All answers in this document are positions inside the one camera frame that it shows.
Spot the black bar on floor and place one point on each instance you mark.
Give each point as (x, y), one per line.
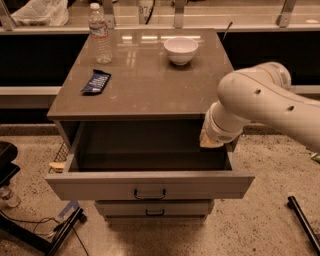
(312, 236)

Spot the small bottle on floor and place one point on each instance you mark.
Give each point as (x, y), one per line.
(9, 197)

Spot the grey drawer cabinet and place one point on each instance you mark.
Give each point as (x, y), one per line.
(144, 84)

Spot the white ceramic bowl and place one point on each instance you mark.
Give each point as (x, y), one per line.
(180, 50)

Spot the blue tape cross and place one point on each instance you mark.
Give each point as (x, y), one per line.
(70, 205)

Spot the black chair base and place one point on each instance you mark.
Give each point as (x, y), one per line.
(8, 152)

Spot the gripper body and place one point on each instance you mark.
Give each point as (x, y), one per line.
(216, 134)

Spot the dark blue snack wrapper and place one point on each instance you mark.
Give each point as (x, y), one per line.
(96, 83)

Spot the grey top drawer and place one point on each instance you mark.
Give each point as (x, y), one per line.
(146, 160)

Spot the black metal stand leg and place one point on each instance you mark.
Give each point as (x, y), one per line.
(49, 248)

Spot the white plastic bag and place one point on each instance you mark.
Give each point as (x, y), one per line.
(42, 13)

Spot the black wire basket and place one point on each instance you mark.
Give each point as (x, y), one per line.
(61, 156)

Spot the green snack bag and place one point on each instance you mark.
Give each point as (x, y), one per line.
(316, 157)

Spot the tan sponge in basket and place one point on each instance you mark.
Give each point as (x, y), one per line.
(57, 166)

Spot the clear plastic water bottle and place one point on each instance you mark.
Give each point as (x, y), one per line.
(99, 34)

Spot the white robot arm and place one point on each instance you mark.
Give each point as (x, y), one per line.
(260, 94)

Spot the grey bottom drawer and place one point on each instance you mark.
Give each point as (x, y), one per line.
(154, 208)

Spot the grey drawer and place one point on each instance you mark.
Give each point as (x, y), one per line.
(154, 208)
(146, 160)

